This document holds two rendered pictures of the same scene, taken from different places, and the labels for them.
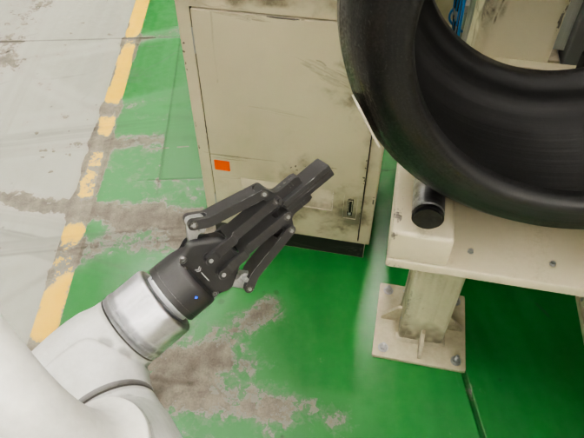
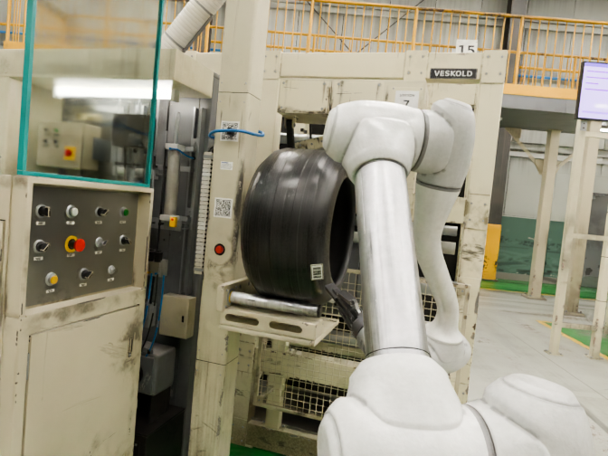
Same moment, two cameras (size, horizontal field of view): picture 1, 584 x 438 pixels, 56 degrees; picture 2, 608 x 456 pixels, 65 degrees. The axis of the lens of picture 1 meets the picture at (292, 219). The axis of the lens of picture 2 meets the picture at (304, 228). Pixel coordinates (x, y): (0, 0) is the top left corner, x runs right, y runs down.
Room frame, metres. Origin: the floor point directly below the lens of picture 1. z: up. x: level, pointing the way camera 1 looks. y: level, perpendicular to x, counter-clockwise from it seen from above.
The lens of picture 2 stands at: (0.46, 1.44, 1.27)
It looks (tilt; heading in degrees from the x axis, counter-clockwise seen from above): 3 degrees down; 275
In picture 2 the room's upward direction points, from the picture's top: 5 degrees clockwise
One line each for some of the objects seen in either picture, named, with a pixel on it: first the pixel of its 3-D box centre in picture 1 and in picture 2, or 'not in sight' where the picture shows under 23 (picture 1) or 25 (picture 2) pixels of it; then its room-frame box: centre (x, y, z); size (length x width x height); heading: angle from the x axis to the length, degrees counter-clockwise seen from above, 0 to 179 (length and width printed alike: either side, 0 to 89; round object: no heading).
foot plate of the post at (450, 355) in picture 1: (421, 322); not in sight; (0.92, -0.39, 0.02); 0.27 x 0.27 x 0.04; 78
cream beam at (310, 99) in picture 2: not in sight; (354, 104); (0.48, -0.62, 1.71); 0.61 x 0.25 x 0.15; 168
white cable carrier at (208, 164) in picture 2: not in sight; (206, 213); (1.01, -0.38, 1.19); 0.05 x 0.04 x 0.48; 78
